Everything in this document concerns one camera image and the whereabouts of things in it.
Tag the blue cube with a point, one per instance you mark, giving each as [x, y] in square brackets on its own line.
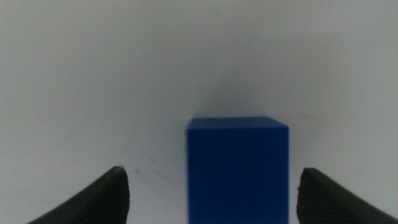
[237, 174]

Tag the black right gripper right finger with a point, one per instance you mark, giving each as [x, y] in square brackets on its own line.
[323, 205]

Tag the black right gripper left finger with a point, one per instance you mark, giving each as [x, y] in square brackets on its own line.
[102, 202]

